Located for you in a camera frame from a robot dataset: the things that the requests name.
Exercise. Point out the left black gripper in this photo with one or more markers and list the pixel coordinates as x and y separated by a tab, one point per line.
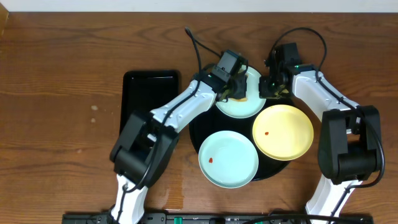
239	86

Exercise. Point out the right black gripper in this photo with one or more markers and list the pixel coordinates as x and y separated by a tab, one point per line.
264	93

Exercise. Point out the yellow green sponge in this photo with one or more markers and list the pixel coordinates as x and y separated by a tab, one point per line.
238	100

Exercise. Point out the light blue plate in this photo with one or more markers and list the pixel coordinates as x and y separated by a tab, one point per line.
247	108
228	159

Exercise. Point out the yellow plate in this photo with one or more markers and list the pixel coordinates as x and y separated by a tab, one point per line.
282	132

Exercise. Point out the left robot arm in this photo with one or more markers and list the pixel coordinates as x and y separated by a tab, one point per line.
147	141

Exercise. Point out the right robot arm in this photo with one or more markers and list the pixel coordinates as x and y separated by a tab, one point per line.
350	153

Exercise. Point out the black round tray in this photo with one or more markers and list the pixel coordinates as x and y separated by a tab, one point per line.
215	120

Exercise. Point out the black rectangular tray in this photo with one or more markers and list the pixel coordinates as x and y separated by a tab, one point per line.
145	90

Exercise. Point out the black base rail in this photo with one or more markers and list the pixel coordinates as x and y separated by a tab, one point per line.
162	218

